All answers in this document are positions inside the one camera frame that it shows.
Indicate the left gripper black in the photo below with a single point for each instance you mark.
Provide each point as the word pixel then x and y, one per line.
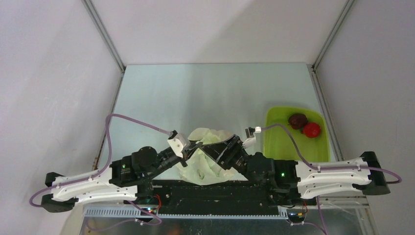
pixel 189 152

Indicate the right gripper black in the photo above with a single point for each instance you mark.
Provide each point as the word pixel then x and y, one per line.
pixel 219 151

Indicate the pale green plastic bag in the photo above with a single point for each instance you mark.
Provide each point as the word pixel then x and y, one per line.
pixel 201 169

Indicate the red fake fruit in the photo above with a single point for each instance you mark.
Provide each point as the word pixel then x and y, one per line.
pixel 311 130

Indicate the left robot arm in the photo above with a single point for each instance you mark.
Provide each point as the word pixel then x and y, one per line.
pixel 127 179

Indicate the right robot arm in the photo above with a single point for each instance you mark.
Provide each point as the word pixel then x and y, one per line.
pixel 294 180

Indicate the dark brown fake fruit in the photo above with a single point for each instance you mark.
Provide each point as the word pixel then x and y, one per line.
pixel 298 121

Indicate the green plastic tray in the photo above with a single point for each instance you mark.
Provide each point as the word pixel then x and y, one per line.
pixel 277 144

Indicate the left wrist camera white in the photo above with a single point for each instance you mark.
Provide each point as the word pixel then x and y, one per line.
pixel 178 143

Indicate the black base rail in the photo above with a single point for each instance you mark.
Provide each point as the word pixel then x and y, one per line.
pixel 231 198

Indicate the right aluminium frame post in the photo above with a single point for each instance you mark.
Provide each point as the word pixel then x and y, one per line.
pixel 333 32

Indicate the aluminium frame post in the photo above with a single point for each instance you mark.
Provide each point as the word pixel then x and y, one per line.
pixel 99 25
pixel 333 32

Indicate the left aluminium frame post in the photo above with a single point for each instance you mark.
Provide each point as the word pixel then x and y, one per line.
pixel 99 25

